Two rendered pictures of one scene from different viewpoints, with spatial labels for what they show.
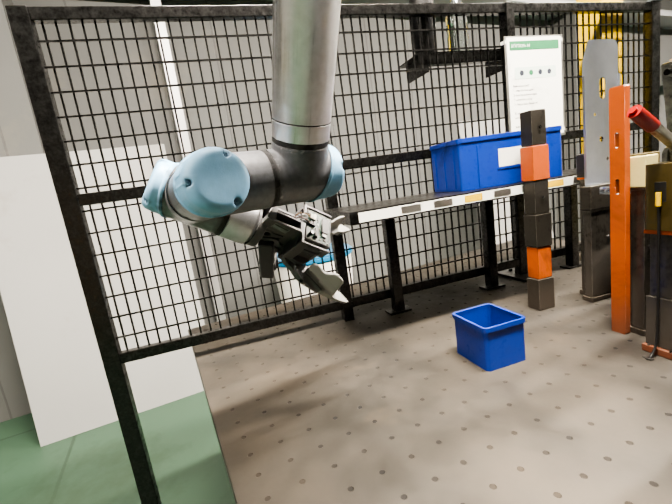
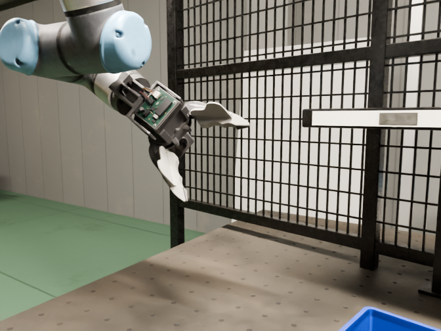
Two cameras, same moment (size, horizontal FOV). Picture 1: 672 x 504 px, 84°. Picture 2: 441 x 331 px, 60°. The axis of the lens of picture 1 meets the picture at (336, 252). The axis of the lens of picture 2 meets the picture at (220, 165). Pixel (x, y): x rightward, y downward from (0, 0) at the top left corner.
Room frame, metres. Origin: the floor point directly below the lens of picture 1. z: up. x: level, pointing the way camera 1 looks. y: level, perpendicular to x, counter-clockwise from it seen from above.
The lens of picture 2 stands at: (0.38, -0.51, 1.02)
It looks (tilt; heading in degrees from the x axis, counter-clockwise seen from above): 7 degrees down; 59
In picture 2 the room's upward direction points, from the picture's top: straight up
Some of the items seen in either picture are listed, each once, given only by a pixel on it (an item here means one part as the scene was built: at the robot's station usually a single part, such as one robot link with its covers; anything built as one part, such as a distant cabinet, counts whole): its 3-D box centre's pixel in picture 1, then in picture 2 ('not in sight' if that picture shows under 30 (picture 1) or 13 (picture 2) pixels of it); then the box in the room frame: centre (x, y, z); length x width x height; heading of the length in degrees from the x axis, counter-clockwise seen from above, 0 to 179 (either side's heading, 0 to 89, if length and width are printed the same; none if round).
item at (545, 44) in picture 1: (533, 88); not in sight; (1.25, -0.70, 1.30); 0.23 x 0.02 x 0.31; 106
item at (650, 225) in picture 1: (667, 263); not in sight; (0.64, -0.58, 0.87); 0.10 x 0.07 x 0.35; 106
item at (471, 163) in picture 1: (494, 160); not in sight; (1.06, -0.47, 1.10); 0.30 x 0.17 x 0.13; 101
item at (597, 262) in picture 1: (603, 241); not in sight; (0.95, -0.69, 0.85); 0.12 x 0.03 x 0.30; 106
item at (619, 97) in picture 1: (620, 216); not in sight; (0.74, -0.58, 0.95); 0.03 x 0.01 x 0.50; 16
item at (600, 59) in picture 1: (601, 113); not in sight; (0.95, -0.69, 1.17); 0.12 x 0.01 x 0.34; 106
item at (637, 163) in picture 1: (642, 247); not in sight; (0.73, -0.61, 0.88); 0.04 x 0.04 x 0.37; 16
